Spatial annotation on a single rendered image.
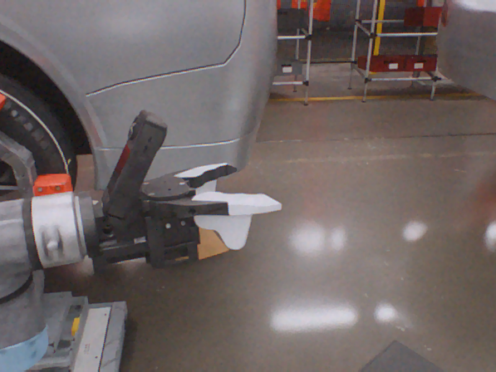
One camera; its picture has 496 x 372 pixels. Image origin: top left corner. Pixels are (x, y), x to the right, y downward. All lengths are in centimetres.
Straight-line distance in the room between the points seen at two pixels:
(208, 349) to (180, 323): 21
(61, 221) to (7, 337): 14
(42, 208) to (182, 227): 14
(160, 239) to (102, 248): 6
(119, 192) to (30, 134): 102
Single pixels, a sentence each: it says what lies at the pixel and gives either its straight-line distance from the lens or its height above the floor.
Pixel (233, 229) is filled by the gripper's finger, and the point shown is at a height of 122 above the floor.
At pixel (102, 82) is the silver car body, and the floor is 112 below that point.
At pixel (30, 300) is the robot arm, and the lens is 55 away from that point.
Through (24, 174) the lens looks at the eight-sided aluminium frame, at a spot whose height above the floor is 92.
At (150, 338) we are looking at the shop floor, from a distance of 213.
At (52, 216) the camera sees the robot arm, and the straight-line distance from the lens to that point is 49.
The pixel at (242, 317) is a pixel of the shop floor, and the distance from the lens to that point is 218.
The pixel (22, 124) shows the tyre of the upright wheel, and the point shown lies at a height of 104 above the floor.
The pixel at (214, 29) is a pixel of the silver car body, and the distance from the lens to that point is 150.
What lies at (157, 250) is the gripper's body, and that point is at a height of 119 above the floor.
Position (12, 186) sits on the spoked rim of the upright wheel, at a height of 84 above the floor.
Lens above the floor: 147
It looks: 26 degrees down
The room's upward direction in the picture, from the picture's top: straight up
